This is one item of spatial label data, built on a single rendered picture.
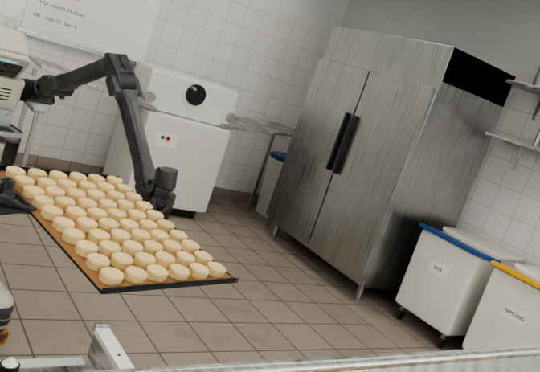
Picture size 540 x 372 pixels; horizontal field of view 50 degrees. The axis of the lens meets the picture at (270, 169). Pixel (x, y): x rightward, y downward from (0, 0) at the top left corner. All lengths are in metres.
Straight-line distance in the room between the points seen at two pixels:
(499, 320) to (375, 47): 2.31
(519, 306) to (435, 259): 0.70
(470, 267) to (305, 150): 1.82
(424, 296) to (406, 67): 1.73
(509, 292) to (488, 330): 0.30
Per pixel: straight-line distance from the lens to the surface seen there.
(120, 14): 5.55
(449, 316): 4.37
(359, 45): 5.11
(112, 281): 1.27
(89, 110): 5.63
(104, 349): 1.17
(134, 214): 1.61
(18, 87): 2.35
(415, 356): 0.43
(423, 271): 4.49
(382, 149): 4.56
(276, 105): 6.47
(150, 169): 1.93
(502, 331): 4.14
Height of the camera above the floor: 1.47
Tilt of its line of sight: 9 degrees down
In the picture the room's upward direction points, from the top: 19 degrees clockwise
